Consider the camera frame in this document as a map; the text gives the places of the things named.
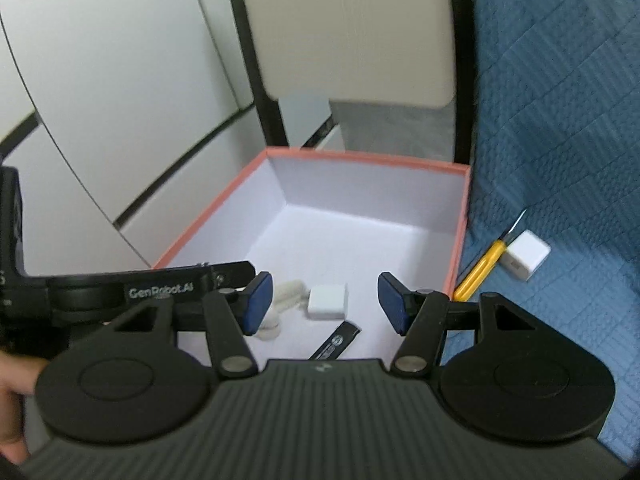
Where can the yellow utility knife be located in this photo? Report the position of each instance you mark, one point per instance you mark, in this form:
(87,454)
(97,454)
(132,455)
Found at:
(482,265)

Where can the white wardrobe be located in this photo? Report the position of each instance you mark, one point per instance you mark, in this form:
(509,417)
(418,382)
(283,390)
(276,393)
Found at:
(125,85)

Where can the blue quilted mat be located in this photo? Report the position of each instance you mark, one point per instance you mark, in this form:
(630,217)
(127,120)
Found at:
(560,110)

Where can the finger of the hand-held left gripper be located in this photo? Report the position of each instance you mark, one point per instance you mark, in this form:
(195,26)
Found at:
(232,272)

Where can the white charger block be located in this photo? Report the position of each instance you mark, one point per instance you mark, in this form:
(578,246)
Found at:
(327,302)
(525,255)

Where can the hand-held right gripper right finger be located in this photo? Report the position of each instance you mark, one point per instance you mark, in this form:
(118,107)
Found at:
(392,305)

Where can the beige folding chair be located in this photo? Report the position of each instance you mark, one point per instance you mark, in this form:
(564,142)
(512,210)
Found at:
(350,30)

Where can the person's left hand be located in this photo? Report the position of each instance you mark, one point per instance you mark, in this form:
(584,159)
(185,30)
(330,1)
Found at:
(17,400)

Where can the black tag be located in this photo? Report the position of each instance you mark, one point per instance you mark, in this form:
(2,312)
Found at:
(337,340)

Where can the white plush toy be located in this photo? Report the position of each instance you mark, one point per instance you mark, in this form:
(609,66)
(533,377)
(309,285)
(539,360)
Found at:
(287,292)

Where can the pink cardboard box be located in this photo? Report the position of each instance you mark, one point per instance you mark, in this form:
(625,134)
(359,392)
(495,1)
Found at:
(320,230)

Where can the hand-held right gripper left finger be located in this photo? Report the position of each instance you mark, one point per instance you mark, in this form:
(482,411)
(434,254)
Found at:
(257,305)

